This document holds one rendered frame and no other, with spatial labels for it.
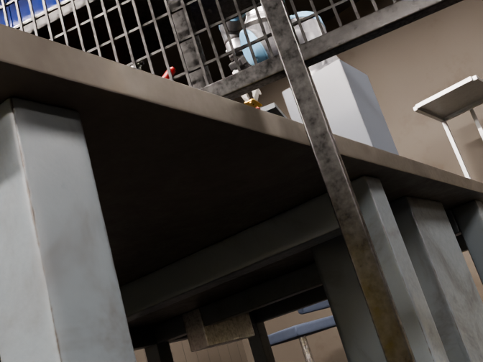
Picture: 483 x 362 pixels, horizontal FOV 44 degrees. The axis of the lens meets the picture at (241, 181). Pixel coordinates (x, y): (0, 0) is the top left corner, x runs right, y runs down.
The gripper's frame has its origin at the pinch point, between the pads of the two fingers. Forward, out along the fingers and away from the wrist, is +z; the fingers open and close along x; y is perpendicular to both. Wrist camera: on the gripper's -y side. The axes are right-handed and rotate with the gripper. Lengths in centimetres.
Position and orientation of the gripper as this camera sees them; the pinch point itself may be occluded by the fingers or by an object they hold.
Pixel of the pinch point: (251, 100)
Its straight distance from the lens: 209.9
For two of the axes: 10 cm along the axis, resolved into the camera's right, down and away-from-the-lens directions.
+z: 2.8, 9.1, -2.9
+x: -8.6, 3.7, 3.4
